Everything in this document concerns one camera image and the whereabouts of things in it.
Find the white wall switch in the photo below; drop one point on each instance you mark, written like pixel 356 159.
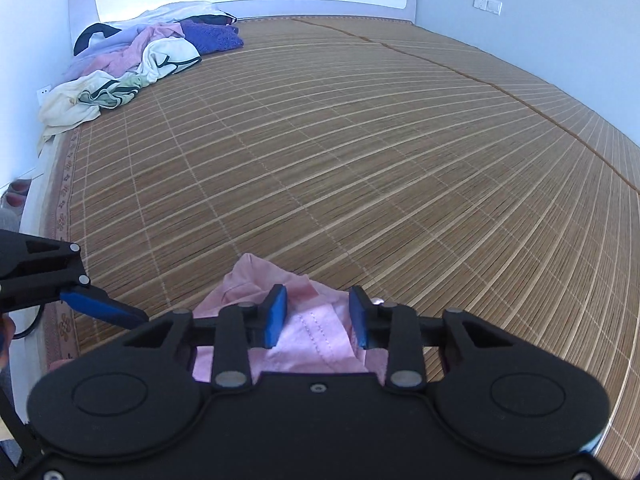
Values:
pixel 495 6

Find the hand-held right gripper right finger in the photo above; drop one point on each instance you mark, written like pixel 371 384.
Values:
pixel 359 317

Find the white wall outlet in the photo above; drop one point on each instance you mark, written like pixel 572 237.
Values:
pixel 44 91
pixel 480 2

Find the lavender cloth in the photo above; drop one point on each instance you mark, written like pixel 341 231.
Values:
pixel 115 40

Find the cream garment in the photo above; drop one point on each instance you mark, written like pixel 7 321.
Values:
pixel 60 105

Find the pink slipper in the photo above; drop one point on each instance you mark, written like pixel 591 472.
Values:
pixel 14 201
pixel 21 187

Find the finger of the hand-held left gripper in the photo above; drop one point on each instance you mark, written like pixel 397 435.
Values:
pixel 105 307

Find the dark navy garment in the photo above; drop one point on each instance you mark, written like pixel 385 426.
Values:
pixel 220 20

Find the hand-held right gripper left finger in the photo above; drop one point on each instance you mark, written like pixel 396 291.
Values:
pixel 275 315

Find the white garment with green trim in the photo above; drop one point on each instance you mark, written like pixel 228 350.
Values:
pixel 112 95

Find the black garment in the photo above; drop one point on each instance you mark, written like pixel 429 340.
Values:
pixel 87 35

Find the bamboo mat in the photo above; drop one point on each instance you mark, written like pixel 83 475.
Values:
pixel 350 160

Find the pink shirt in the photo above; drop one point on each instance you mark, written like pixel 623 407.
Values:
pixel 310 330

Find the white garment with dark trim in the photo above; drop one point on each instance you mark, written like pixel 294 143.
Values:
pixel 165 52

